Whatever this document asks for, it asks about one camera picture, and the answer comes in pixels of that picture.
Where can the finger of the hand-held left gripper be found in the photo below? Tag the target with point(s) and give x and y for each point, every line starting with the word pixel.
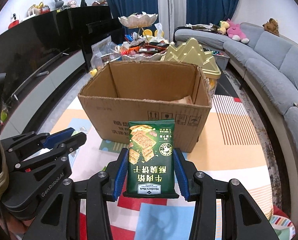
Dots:
pixel 71 142
pixel 56 137

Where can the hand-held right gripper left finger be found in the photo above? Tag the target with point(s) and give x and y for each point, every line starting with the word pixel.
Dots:
pixel 120 177

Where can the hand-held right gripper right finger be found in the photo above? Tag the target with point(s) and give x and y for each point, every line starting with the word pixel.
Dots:
pixel 180 180

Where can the dark green cracker packet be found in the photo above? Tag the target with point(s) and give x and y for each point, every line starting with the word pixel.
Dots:
pixel 151 160

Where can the brown cardboard box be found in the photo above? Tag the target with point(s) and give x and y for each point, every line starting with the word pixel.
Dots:
pixel 139 115

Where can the grey television cabinet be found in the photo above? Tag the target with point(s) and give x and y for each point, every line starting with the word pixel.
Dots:
pixel 51 80

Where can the colourful play mat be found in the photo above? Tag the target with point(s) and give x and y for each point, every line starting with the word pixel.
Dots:
pixel 226 140

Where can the dark remote control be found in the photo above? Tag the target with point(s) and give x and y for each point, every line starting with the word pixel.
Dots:
pixel 43 73

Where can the clear plastic bag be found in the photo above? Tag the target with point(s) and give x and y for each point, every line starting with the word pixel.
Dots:
pixel 101 52

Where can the black TV cabinet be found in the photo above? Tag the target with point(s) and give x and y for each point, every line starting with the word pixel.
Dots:
pixel 38 42

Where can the red striped cushion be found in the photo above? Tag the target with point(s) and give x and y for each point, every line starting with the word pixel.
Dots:
pixel 281 225

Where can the black glossy cabinet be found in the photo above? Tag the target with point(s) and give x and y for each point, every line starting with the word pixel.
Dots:
pixel 99 30

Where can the pile of assorted snack packets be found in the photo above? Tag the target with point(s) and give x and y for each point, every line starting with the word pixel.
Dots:
pixel 144 47

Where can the grey storage bin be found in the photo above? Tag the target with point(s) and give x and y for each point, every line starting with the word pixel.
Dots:
pixel 220 61

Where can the gold tree-shaped box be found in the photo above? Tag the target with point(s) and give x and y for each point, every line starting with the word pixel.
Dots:
pixel 189 52

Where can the row of toys and ornaments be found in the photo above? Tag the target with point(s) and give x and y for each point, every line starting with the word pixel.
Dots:
pixel 38 8

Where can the small shell-shaped dish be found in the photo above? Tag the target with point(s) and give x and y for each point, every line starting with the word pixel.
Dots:
pixel 136 21

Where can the grey curved sofa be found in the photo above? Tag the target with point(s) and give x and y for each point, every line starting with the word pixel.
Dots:
pixel 276 75

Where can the patterned cloth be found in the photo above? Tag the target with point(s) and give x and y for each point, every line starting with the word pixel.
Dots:
pixel 201 27

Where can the yellow plush toy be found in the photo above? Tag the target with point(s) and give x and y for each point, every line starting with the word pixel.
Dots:
pixel 223 26

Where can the pink plush toy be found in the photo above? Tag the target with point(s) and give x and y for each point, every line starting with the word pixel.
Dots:
pixel 235 30

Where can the white sheer curtain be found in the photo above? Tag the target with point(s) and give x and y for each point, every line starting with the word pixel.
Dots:
pixel 172 0

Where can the brown teddy bear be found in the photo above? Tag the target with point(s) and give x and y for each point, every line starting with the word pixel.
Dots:
pixel 271 26

